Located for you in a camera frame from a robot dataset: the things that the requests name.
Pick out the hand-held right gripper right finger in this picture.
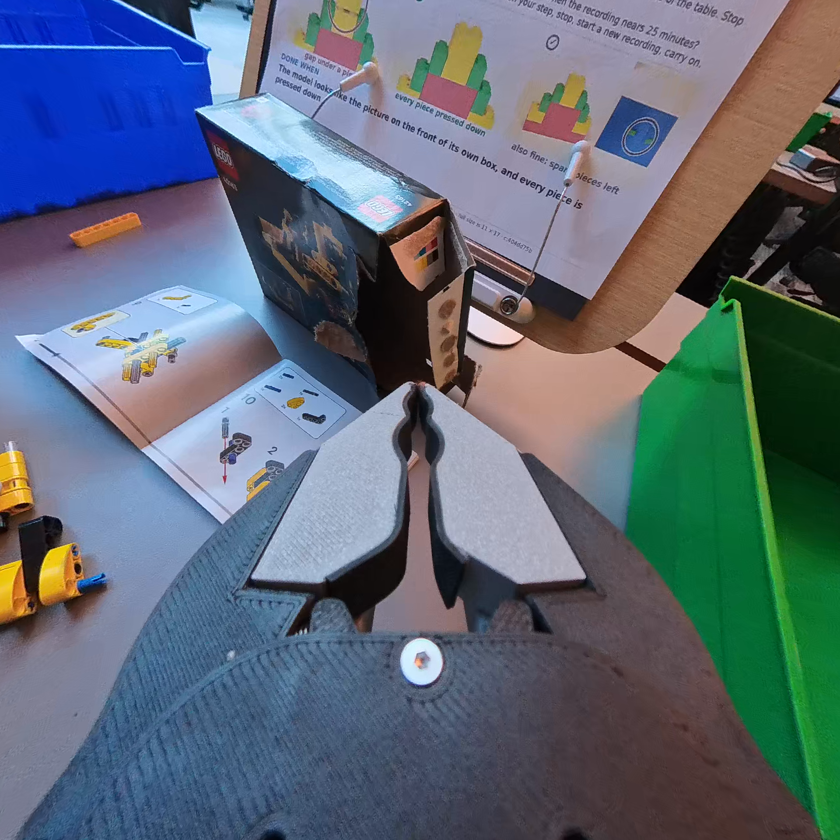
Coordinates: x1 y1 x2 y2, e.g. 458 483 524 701
417 382 588 634

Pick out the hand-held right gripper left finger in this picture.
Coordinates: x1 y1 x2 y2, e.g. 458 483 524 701
249 382 421 624

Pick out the blue plastic bin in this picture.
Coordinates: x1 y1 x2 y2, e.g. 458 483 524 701
0 0 221 224

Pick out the lego instruction booklet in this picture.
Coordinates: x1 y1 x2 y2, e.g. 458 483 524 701
16 285 365 525

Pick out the yellow and black lego assembly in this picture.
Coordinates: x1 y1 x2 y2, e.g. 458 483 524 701
0 515 107 626

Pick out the black lego set box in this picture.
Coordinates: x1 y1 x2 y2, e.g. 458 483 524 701
196 93 483 408

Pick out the yellow lego connector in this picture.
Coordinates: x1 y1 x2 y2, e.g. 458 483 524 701
0 441 35 516

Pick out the orange lego beam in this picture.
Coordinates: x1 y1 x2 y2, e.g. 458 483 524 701
69 213 143 249

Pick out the metal stand base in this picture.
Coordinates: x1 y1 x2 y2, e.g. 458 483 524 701
467 307 526 347

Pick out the green plastic bin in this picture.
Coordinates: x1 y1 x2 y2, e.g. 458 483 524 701
623 276 840 840

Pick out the printed instruction sheet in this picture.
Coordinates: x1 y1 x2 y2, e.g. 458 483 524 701
256 0 791 303

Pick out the white tethered pin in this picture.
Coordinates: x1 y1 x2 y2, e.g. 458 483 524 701
499 140 592 322
311 61 380 119

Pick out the wooden board stand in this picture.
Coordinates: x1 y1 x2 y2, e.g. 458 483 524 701
239 0 840 355

